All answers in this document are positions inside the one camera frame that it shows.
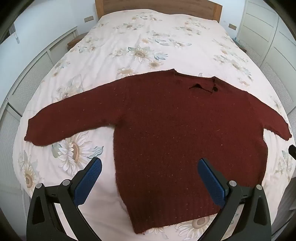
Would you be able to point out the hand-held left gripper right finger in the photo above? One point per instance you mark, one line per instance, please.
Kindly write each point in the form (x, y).
(211, 183)

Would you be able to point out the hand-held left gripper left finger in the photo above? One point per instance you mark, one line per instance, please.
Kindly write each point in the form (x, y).
(89, 180)

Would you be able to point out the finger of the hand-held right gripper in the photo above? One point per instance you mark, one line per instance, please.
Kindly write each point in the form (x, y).
(293, 151)

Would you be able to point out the dark red knitted sweater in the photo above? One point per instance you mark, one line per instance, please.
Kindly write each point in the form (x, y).
(166, 129)

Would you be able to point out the white louvered cabinet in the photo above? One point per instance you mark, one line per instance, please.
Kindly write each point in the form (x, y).
(34, 69)

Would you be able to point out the white wardrobe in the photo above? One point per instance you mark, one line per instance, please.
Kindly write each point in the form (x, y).
(266, 30)

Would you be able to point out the wooden nightstand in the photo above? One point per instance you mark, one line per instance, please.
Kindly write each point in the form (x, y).
(75, 41)

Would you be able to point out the wooden headboard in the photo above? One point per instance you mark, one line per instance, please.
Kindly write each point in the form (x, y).
(159, 5)

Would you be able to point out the beige wall socket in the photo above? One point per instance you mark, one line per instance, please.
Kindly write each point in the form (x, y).
(88, 19)
(232, 26)

